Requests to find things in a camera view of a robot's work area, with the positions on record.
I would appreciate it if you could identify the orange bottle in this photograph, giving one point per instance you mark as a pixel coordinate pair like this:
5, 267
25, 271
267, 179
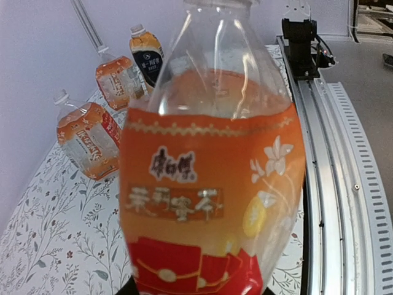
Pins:
88, 135
212, 166
118, 80

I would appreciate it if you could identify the dark label tea bottle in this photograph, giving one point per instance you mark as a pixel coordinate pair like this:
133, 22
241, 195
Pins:
148, 54

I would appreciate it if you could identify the floral table mat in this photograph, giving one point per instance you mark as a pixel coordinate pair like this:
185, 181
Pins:
65, 236

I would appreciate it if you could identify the right aluminium frame post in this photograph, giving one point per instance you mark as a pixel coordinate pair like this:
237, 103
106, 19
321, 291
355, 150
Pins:
88, 26

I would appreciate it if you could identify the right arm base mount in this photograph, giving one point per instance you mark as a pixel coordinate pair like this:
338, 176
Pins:
306, 51

